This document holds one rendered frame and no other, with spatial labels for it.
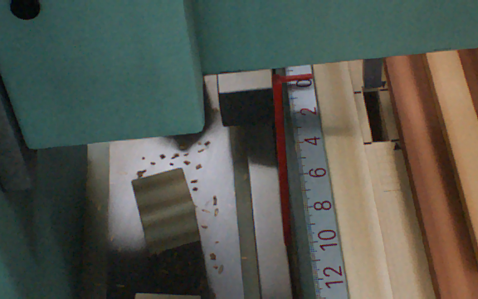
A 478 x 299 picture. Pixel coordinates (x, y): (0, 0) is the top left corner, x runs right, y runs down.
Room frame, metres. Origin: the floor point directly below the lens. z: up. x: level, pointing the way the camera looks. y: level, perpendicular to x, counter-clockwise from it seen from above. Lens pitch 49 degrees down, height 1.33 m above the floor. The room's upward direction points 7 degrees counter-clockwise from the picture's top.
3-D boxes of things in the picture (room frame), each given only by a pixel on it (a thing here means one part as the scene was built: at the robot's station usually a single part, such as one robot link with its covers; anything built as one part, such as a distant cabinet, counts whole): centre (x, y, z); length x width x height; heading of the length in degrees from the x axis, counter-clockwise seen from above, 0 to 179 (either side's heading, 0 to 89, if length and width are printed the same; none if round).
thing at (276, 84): (0.36, -0.03, 0.89); 0.02 x 0.01 x 0.14; 89
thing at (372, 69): (0.36, -0.07, 0.97); 0.01 x 0.01 x 0.05; 89
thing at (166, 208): (0.39, 0.05, 0.82); 0.03 x 0.03 x 0.04; 11
